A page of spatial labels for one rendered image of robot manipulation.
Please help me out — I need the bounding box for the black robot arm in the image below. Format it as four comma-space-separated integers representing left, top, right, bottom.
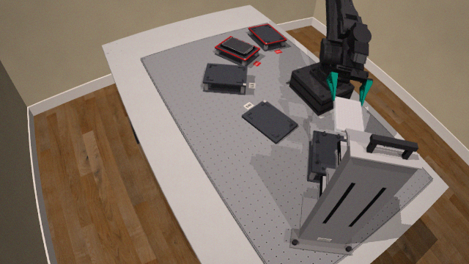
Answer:
310, 0, 372, 91

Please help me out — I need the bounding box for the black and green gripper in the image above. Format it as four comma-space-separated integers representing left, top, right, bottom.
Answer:
326, 65, 373, 107

